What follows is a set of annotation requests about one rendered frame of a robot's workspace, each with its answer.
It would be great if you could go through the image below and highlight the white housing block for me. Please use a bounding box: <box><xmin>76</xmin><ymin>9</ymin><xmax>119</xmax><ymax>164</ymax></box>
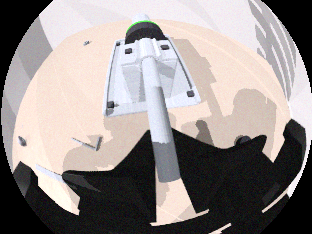
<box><xmin>103</xmin><ymin>34</ymin><xmax>201</xmax><ymax>117</ymax></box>

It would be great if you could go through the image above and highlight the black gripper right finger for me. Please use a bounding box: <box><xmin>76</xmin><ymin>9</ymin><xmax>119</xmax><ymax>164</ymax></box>
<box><xmin>172</xmin><ymin>128</ymin><xmax>267</xmax><ymax>214</ymax></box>

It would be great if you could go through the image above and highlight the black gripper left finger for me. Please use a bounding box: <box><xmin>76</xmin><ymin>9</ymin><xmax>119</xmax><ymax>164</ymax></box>
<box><xmin>61</xmin><ymin>129</ymin><xmax>157</xmax><ymax>224</ymax></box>

